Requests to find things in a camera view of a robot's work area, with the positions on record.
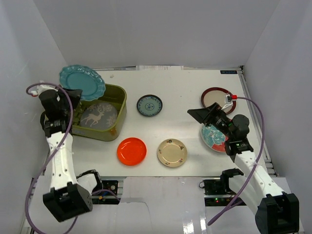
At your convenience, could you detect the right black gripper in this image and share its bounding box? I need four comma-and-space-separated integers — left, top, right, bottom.
187, 103, 234, 140

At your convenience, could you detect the teal scalloped plate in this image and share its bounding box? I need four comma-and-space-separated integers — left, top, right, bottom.
59, 65, 106, 101

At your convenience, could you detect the grey reindeer plate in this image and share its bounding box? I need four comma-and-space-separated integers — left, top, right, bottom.
79, 102, 118, 131

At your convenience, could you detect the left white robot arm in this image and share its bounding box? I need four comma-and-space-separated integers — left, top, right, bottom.
37, 85, 103, 222

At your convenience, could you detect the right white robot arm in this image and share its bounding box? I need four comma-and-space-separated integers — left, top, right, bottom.
187, 103, 299, 234

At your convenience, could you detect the olive green plastic bin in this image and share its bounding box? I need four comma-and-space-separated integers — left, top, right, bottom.
72, 84, 127, 141

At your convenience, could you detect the red rimmed cream plate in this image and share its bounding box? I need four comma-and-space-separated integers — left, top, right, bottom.
201, 87, 232, 108

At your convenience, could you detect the teal and red floral plate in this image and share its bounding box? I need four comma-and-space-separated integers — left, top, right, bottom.
200, 125, 228, 153

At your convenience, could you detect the cream floral plate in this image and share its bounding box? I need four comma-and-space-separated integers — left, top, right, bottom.
157, 138, 188, 168

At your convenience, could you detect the right blue table label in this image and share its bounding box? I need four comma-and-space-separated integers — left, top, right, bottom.
220, 70, 237, 75

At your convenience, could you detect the small blue patterned dish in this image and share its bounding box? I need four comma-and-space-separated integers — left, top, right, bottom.
136, 94, 163, 117

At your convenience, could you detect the orange plate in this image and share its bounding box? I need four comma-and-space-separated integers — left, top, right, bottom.
117, 137, 147, 166

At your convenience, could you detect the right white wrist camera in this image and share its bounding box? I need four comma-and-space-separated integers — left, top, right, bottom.
221, 94, 236, 112

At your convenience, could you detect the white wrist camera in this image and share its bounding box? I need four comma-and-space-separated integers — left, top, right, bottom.
221, 94, 236, 112
30, 82, 55, 97

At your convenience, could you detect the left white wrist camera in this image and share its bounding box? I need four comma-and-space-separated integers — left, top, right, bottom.
30, 82, 55, 97

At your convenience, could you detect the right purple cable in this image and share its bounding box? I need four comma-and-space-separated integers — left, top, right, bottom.
207, 96, 265, 226

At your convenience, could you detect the purple cable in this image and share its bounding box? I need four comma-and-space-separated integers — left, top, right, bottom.
207, 96, 265, 226
23, 82, 120, 234

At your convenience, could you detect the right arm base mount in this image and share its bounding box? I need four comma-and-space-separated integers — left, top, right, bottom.
198, 177, 235, 207

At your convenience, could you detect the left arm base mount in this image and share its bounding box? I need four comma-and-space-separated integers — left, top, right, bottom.
92, 180, 120, 205

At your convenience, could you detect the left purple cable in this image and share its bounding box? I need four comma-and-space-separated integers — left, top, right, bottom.
23, 82, 120, 234

